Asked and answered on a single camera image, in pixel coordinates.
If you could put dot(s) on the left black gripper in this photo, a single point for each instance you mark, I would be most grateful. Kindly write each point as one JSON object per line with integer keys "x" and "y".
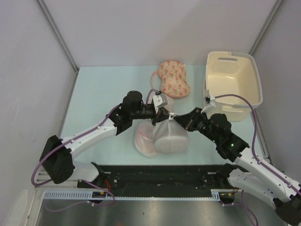
{"x": 159, "y": 115}

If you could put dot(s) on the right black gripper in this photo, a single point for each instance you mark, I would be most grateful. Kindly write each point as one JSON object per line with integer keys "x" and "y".
{"x": 185, "y": 120}

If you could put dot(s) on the grey trimmed mesh laundry bag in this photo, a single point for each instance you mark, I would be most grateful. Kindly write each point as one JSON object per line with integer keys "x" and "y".
{"x": 169, "y": 137}

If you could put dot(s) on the cream plastic basket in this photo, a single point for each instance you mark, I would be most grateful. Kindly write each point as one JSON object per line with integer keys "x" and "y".
{"x": 232, "y": 73}

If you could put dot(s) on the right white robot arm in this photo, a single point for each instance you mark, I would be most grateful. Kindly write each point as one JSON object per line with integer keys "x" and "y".
{"x": 271, "y": 185}

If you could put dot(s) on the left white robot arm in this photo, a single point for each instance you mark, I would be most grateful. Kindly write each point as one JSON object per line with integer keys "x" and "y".
{"x": 59, "y": 154}

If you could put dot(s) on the pink mesh bag middle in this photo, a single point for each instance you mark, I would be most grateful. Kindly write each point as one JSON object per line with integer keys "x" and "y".
{"x": 170, "y": 104}

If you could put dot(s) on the pink mesh bag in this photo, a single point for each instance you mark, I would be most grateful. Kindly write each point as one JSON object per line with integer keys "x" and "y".
{"x": 170, "y": 104}
{"x": 143, "y": 140}

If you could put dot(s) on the pink mesh bag front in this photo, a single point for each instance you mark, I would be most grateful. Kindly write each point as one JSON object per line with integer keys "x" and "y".
{"x": 143, "y": 140}

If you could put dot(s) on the floral orange laundry bag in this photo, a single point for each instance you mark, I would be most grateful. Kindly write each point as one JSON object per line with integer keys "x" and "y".
{"x": 173, "y": 77}

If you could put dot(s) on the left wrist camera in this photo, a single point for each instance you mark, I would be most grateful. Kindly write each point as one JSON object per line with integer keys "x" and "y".
{"x": 159, "y": 100}

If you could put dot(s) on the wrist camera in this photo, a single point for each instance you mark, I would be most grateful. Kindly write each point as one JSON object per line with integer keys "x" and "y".
{"x": 208, "y": 104}
{"x": 159, "y": 100}

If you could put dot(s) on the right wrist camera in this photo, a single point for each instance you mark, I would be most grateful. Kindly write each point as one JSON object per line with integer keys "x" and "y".
{"x": 208, "y": 104}

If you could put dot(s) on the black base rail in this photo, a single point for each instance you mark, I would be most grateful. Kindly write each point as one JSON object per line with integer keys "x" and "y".
{"x": 171, "y": 178}

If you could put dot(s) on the right aluminium frame post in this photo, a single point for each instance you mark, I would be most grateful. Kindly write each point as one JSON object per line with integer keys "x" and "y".
{"x": 266, "y": 25}

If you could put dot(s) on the aluminium frame post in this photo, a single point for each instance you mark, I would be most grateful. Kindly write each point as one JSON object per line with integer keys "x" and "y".
{"x": 266, "y": 25}
{"x": 57, "y": 34}

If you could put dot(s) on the white slotted cable duct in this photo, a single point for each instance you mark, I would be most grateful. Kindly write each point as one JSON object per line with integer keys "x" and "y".
{"x": 159, "y": 193}

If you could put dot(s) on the left aluminium frame post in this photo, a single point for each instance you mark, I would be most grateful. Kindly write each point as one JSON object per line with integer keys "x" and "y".
{"x": 57, "y": 34}

